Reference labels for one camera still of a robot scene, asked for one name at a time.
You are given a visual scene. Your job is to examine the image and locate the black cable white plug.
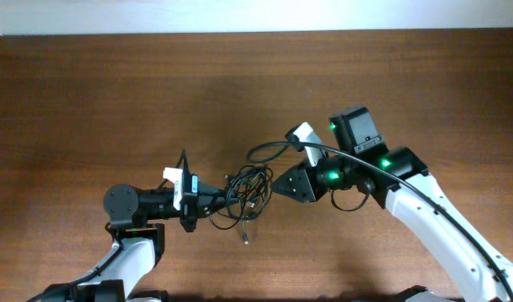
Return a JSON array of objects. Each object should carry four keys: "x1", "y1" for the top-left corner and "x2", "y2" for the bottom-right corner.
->
[{"x1": 209, "y1": 164, "x2": 274, "y2": 245}]

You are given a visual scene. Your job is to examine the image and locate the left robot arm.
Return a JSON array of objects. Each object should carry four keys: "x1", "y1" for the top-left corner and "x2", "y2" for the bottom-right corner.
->
[{"x1": 31, "y1": 168, "x2": 242, "y2": 301}]

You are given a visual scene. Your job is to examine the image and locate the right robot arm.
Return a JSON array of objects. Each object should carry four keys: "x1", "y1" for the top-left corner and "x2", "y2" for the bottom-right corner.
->
[{"x1": 272, "y1": 107, "x2": 513, "y2": 301}]

